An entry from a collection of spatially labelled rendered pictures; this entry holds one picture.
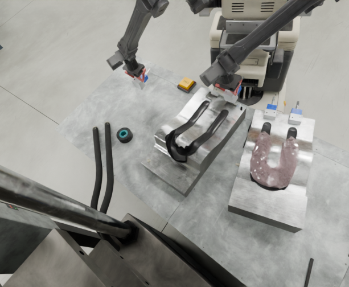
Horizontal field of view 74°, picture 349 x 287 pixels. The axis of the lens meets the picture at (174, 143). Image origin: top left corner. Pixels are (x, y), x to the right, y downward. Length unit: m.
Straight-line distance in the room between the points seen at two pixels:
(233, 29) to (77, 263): 1.12
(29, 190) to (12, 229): 0.24
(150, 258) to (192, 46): 2.33
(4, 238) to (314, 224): 1.03
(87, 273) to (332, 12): 3.22
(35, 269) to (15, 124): 2.57
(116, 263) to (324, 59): 2.51
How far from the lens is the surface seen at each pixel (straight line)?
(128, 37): 0.99
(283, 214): 0.96
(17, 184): 0.53
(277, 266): 1.04
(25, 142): 2.89
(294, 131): 1.17
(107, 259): 0.86
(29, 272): 0.69
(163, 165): 1.07
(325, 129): 2.27
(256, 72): 1.43
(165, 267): 1.06
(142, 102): 1.38
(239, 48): 0.84
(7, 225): 0.76
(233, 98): 1.10
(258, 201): 0.95
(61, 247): 0.65
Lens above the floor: 1.82
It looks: 60 degrees down
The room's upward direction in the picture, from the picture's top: 22 degrees counter-clockwise
